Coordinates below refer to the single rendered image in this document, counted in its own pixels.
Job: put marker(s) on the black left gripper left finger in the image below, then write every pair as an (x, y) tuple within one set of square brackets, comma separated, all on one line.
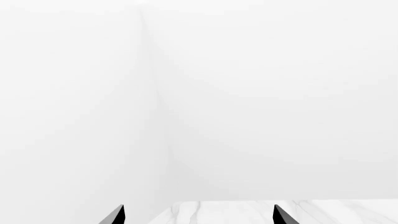
[(115, 217)]

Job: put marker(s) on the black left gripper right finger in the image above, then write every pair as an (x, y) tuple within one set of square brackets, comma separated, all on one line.
[(282, 217)]

